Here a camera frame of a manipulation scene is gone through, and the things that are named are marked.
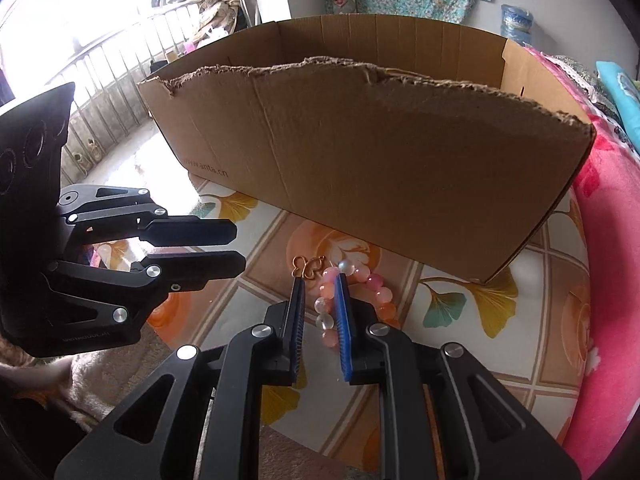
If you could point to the person's left hand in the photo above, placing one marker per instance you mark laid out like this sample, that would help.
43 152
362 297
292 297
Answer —
30 377

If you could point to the gold heart earring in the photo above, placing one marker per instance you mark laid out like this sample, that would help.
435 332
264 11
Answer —
306 268

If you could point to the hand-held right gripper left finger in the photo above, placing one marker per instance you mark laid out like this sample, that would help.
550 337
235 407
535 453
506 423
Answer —
299 335

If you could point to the blue labelled water jug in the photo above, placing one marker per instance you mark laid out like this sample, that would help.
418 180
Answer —
517 25

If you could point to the light blue quilt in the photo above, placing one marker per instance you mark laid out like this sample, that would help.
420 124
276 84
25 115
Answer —
620 95

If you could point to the white fluffy cloth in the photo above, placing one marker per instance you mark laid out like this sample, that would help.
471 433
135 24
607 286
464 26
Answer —
85 390

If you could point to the brown cardboard box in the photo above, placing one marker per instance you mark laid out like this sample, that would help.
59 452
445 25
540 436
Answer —
400 170

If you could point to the pink floral blanket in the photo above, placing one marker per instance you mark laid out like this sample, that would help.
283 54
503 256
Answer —
610 260

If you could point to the tile pattern tablecloth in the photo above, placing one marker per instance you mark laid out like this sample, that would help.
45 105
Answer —
450 350

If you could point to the metal balcony railing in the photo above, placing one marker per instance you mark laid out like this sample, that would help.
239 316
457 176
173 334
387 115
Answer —
100 90

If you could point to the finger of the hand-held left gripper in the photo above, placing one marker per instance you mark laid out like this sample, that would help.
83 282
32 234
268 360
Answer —
200 232
200 265

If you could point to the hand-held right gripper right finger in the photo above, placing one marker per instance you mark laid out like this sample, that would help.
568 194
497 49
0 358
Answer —
344 335

